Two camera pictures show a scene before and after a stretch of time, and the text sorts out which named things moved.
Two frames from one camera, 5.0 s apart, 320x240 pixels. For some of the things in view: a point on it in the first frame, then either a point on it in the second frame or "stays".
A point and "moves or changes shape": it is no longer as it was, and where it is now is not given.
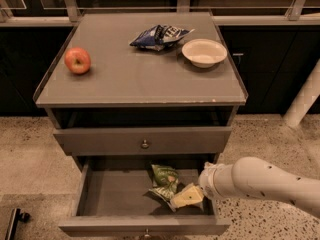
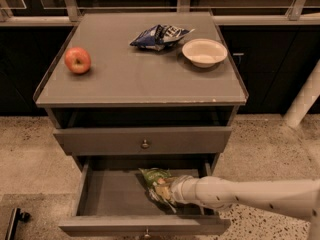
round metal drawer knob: (145, 145) stays
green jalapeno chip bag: (165, 181) moves or changes shape
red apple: (77, 60) stays
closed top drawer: (205, 140) stays
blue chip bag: (160, 37) stays
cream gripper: (207, 181) -> (181, 189)
